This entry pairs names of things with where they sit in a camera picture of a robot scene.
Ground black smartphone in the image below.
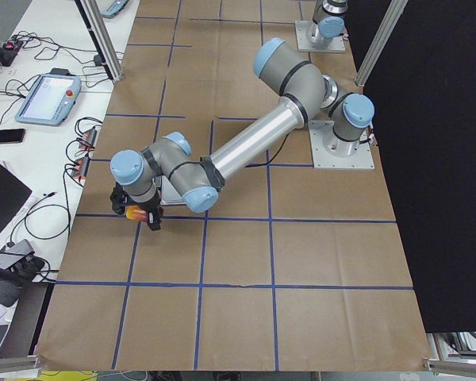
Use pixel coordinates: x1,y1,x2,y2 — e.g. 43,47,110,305
0,129,25,144

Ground red yellow mango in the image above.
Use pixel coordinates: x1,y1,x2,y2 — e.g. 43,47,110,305
125,206,148,222

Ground right blue teach pendant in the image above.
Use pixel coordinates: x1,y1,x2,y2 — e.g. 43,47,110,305
101,0,129,19

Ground arm grey base plate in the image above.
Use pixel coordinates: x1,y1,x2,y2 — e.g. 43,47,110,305
309,120,374,171
294,21,346,53

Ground blue teach pendant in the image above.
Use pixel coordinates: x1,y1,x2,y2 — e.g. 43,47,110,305
101,0,129,19
15,74,82,126

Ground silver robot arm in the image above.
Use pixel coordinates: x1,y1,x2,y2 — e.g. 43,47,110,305
307,0,348,48
110,37,375,231

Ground grey usb hub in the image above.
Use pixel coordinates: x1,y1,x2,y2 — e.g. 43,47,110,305
0,239,35,269

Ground aluminium frame post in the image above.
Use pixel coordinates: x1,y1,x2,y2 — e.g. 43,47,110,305
75,0,124,83

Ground silver digital kitchen scale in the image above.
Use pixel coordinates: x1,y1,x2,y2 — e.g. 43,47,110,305
155,175,186,206

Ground left blue teach pendant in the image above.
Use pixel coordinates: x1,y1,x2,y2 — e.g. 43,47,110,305
15,74,82,126

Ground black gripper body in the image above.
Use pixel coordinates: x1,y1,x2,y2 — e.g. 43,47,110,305
134,190,163,213

